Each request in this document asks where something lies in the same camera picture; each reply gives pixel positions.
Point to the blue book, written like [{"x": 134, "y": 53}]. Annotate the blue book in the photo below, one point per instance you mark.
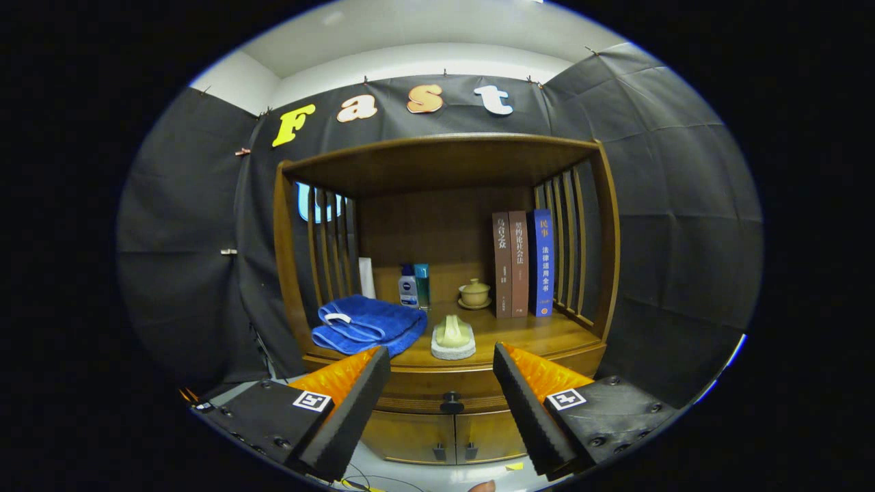
[{"x": 544, "y": 263}]

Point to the reddish brown book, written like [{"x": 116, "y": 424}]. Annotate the reddish brown book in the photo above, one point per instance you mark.
[{"x": 519, "y": 266}]

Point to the beige lidded tea cup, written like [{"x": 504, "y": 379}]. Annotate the beige lidded tea cup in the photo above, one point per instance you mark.
[{"x": 474, "y": 294}]

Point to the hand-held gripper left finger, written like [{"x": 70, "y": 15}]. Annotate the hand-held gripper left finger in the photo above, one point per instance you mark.
[{"x": 352, "y": 410}]

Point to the white bottle with blue cap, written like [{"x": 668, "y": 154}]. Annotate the white bottle with blue cap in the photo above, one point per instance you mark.
[{"x": 408, "y": 292}]

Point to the blue towel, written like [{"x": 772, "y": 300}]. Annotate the blue towel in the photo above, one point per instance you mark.
[{"x": 372, "y": 321}]

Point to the wooden cabinet door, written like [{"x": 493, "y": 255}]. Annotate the wooden cabinet door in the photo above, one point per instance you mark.
[
  {"x": 489, "y": 434},
  {"x": 403, "y": 437}
]

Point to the teal bottle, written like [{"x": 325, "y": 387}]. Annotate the teal bottle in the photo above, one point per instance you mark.
[{"x": 423, "y": 287}]

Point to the wooden countertop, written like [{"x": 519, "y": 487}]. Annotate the wooden countertop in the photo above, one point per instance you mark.
[{"x": 526, "y": 338}]

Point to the white tube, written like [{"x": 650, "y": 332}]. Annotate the white tube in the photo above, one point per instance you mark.
[{"x": 367, "y": 277}]

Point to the wooden cabinet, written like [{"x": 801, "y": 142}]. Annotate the wooden cabinet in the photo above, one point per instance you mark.
[{"x": 437, "y": 239}]

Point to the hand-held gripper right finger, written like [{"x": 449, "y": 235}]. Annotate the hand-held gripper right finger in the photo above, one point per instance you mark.
[{"x": 530, "y": 410}]

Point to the pale green soap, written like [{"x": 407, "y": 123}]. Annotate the pale green soap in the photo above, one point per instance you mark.
[{"x": 454, "y": 335}]

